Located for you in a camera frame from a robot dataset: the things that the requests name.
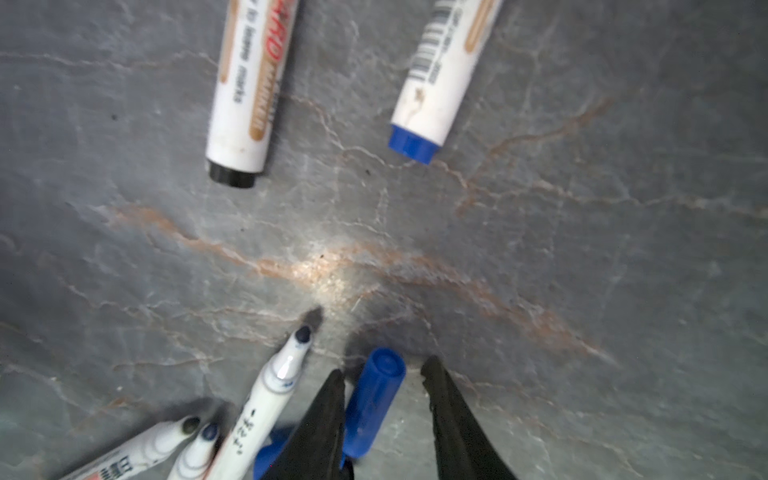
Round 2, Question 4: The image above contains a blue pen cap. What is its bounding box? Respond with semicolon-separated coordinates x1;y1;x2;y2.
342;347;406;459
253;426;293;480

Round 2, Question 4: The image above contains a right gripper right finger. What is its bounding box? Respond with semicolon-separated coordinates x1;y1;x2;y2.
421;355;516;480

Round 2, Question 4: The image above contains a white marker pen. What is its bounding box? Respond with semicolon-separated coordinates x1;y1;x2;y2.
388;0;504;164
206;325;313;480
167;423;219;480
205;0;300;189
63;416;201;480

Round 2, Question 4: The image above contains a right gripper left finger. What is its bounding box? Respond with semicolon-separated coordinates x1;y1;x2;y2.
261;369;354;480

